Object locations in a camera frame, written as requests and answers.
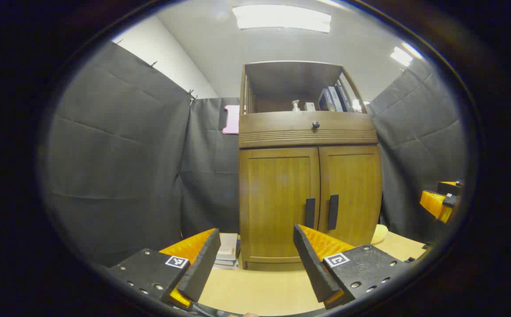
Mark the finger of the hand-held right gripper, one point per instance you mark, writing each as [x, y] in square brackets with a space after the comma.
[433, 203]
[450, 188]

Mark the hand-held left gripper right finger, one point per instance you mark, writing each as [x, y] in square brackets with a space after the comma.
[312, 268]

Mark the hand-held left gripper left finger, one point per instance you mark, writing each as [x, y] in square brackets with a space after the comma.
[202, 264]

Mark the wooden cabinet door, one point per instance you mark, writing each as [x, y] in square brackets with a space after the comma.
[273, 198]
[356, 189]

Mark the wooden double-door shoe cabinet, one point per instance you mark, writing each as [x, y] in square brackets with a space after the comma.
[290, 72]

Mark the thin white book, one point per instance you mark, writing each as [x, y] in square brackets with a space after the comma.
[226, 266]

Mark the thin grey book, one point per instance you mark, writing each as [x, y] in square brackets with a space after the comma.
[226, 261]

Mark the small ceiling light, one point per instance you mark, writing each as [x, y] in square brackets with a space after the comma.
[401, 56]

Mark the wooden drawer with dark knob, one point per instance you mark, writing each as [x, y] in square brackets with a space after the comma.
[281, 127]

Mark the small white box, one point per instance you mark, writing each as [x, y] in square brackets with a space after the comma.
[309, 106]

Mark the small white bottle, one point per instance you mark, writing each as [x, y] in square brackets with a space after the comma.
[295, 106]

